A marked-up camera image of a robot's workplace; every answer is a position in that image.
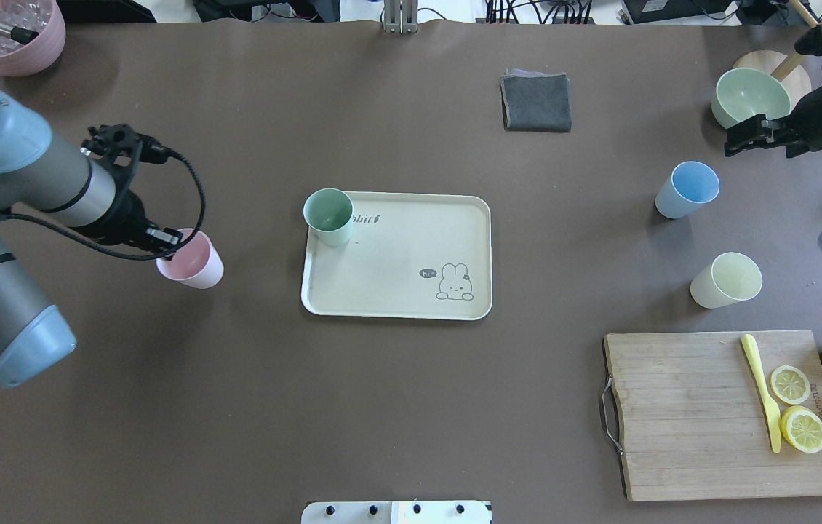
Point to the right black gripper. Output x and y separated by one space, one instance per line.
813 120

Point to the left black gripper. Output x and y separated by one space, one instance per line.
124 215

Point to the pink plastic cup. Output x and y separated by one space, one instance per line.
196 265

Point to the blue plastic cup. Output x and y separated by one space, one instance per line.
689 186

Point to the yellow plastic cup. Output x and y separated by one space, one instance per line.
730 278

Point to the green plastic cup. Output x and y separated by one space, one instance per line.
329 213

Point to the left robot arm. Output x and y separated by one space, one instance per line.
80 192

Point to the cream rabbit tray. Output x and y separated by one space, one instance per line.
416 256

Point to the green bowl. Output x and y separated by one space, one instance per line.
741 93

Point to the wooden cup stand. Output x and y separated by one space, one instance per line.
787 70

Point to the grey folded cloth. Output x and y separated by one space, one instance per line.
536 102

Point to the pink bowl with ice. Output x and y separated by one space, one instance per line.
32 36

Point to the upper lemon slice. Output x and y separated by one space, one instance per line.
790 385

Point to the lemon slice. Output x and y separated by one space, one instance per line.
802 428
790 385

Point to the yellow plastic knife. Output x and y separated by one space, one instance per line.
770 408

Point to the lower lemon slice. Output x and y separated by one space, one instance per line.
802 428

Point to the wooden cutting board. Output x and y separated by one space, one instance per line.
690 425

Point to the metal camera post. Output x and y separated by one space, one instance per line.
400 16

